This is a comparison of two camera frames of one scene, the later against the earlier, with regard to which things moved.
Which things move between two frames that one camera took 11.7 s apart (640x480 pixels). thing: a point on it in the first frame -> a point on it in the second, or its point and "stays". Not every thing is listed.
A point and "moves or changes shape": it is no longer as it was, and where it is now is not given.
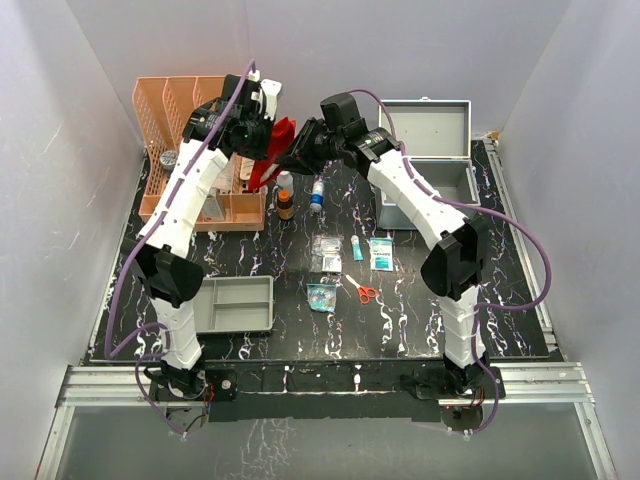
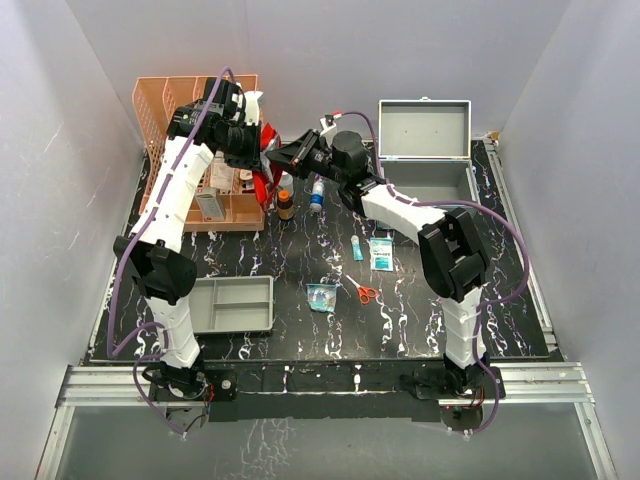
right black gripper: [299, 156] -> [294, 157]
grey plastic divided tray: [235, 304] stays
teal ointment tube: [357, 253] stays
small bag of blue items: [322, 297] stays
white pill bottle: [285, 182] stays
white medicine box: [212, 208] stays
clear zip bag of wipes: [326, 253] -> [272, 145]
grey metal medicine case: [435, 135] stays
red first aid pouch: [282, 135] moves or changes shape
